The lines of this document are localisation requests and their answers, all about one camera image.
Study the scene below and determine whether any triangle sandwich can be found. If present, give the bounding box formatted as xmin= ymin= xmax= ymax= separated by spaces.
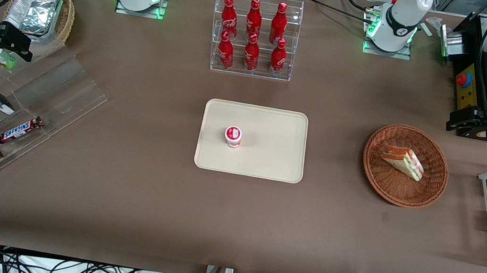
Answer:
xmin=377 ymin=144 xmax=427 ymax=182

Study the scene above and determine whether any light wicker basket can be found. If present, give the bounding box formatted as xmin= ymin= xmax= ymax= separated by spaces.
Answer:
xmin=0 ymin=0 xmax=77 ymax=62

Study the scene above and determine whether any brown wicker basket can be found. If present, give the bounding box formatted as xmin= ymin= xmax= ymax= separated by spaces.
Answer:
xmin=357 ymin=120 xmax=455 ymax=213

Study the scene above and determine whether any beige plastic tray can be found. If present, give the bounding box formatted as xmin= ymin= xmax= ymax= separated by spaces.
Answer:
xmin=193 ymin=97 xmax=312 ymax=185

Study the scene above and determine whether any aluminium foil container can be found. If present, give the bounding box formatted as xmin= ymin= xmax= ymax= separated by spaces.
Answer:
xmin=4 ymin=0 xmax=63 ymax=38

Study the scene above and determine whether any small black white box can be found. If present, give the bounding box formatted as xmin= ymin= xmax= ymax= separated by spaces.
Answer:
xmin=0 ymin=90 xmax=18 ymax=116

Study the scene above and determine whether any clear acrylic stepped stand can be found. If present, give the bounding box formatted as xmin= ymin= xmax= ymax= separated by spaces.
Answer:
xmin=0 ymin=37 xmax=115 ymax=205

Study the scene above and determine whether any clear plastic wrapper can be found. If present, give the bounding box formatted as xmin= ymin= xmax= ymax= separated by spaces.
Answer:
xmin=422 ymin=16 xmax=446 ymax=39

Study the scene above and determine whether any brown table cover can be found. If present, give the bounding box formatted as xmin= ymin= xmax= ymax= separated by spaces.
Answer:
xmin=0 ymin=0 xmax=487 ymax=273

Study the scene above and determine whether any red cola bottle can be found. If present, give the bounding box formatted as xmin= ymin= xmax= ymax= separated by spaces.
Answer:
xmin=218 ymin=0 xmax=241 ymax=41
xmin=242 ymin=33 xmax=262 ymax=72
xmin=268 ymin=37 xmax=289 ymax=77
xmin=245 ymin=0 xmax=265 ymax=39
xmin=269 ymin=1 xmax=290 ymax=46
xmin=215 ymin=30 xmax=238 ymax=70

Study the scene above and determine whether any clear acrylic bottle rack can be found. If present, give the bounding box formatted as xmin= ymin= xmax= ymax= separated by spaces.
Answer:
xmin=206 ymin=0 xmax=305 ymax=83

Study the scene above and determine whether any red white yogurt cup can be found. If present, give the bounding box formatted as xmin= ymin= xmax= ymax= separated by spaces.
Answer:
xmin=223 ymin=125 xmax=244 ymax=149

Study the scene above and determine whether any silver metal bracket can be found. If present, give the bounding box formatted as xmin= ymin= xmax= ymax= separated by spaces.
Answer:
xmin=436 ymin=25 xmax=467 ymax=60

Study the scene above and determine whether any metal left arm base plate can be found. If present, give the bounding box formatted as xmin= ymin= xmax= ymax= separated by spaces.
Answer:
xmin=361 ymin=2 xmax=418 ymax=61

